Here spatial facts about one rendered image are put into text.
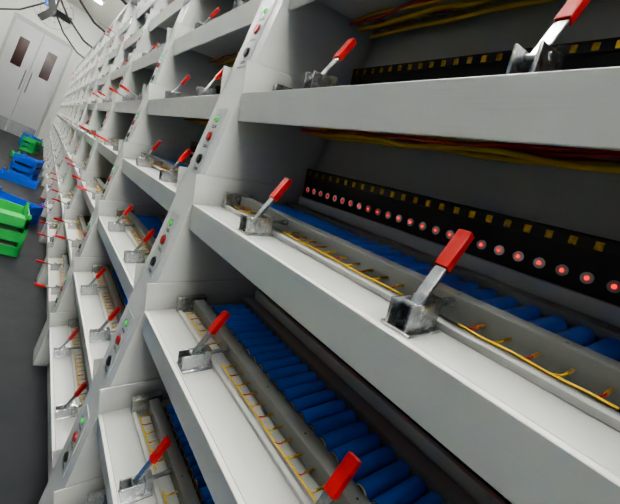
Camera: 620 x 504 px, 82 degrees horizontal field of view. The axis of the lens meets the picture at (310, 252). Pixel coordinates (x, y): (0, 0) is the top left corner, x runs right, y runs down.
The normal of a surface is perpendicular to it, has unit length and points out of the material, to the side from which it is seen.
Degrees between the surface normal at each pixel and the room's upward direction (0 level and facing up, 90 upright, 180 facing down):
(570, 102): 107
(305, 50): 90
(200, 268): 90
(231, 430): 17
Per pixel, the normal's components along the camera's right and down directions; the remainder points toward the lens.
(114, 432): 0.20, -0.95
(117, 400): 0.57, 0.31
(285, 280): -0.80, -0.01
